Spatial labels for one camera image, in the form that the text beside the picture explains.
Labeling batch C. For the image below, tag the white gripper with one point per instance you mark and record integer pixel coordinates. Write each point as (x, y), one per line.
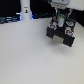
(59, 4)

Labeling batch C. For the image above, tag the black kcup holder drawer box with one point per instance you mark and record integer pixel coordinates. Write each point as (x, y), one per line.
(64, 34)

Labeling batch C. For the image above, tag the white kcup green lid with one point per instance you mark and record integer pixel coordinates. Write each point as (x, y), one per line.
(61, 20)

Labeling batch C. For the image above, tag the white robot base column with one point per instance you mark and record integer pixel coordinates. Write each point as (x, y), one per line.
(26, 13)

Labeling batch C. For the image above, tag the dark equipment with blue light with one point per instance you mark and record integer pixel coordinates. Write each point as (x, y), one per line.
(9, 19)

